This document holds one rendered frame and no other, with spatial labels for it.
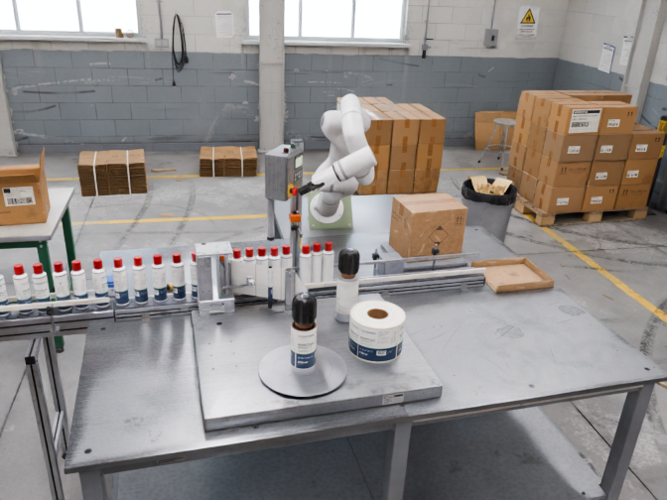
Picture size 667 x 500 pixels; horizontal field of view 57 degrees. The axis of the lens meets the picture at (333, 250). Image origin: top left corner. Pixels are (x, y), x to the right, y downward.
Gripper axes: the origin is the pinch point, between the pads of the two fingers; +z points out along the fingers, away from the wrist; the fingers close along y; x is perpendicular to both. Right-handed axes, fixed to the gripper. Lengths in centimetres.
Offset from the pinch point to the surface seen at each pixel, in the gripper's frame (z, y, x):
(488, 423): -23, 5, 142
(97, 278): 84, 22, -12
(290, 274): 17.1, 21.4, 22.1
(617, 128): -220, -317, 172
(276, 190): 9.8, 0.3, -4.9
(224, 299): 45, 22, 19
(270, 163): 6.3, -0.6, -15.9
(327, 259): 6.6, -2.2, 32.9
